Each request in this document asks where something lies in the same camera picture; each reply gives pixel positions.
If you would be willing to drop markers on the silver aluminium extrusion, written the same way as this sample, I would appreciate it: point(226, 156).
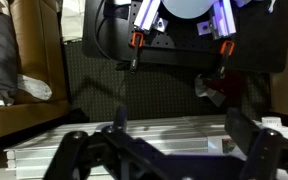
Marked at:
point(220, 20)
point(147, 15)

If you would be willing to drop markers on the large brown cardboard box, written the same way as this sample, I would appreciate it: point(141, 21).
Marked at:
point(34, 50)

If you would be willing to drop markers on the black perforated robot table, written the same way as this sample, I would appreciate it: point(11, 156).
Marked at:
point(257, 43)

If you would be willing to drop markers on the crumpled grey and red cloth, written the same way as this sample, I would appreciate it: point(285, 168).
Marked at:
point(214, 88)

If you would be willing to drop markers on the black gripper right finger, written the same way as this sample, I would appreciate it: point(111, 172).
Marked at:
point(267, 150)

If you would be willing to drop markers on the orange black bar clamp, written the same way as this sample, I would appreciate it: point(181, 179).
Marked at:
point(136, 46)
point(226, 55)

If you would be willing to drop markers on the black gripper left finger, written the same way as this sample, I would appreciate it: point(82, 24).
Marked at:
point(117, 146)

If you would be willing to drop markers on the photo card with white border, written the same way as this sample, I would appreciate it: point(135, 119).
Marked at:
point(229, 145)

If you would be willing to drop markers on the white crumpled paper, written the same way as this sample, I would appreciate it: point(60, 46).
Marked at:
point(73, 20)

